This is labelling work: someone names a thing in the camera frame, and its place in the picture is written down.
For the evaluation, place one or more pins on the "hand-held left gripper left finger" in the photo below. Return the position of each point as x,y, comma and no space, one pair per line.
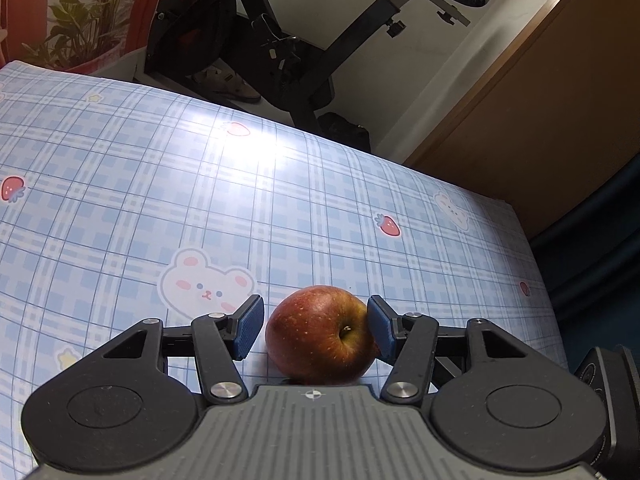
249,327

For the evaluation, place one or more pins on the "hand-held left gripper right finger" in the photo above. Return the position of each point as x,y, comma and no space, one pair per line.
382,330

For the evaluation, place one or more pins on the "red apple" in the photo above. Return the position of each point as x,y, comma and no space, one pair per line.
310,340

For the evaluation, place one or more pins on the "dark blue curtain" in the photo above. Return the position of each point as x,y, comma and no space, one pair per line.
600,260

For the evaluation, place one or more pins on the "black bag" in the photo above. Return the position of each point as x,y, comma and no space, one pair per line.
345,132

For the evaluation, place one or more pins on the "beige slipper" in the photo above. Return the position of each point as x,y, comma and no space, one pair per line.
245,91
217,77

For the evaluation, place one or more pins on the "wooden cabinet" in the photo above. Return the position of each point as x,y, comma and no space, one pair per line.
525,135

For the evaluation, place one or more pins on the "black exercise bike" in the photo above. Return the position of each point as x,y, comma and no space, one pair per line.
310,75

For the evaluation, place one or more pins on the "red wall poster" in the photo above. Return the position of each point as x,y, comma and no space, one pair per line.
75,20

